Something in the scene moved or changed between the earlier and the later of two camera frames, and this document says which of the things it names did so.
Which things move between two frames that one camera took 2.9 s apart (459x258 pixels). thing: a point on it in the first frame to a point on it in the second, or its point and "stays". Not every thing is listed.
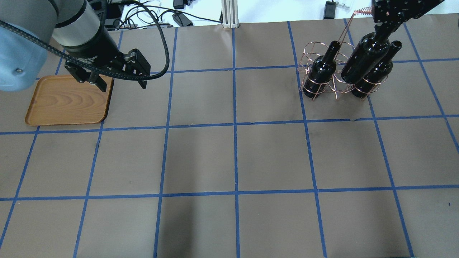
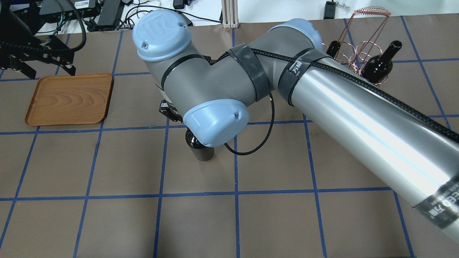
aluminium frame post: (230, 9) stays
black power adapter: (329, 10) stays
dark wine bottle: (373, 47) to (203, 153)
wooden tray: (57, 100) stays
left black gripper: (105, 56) to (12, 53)
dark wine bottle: (362, 88) stays
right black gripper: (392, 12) to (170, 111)
